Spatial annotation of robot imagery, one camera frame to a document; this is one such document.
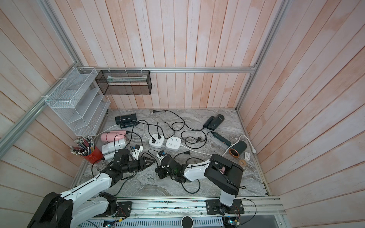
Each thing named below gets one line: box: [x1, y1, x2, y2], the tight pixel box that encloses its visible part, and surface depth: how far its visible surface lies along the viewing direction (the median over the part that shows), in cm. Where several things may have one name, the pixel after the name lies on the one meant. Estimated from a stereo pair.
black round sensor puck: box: [181, 215, 194, 228], surface depth 67 cm
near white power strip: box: [148, 133, 165, 149], surface depth 99 cm
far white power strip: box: [165, 136, 182, 152], surface depth 98 cm
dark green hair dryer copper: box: [211, 131, 248, 159], surface depth 95 cm
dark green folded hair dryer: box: [202, 114, 225, 131], surface depth 109 cm
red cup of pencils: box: [69, 135, 104, 164], surface depth 84 cm
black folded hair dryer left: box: [115, 113, 138, 129], surface depth 110 cm
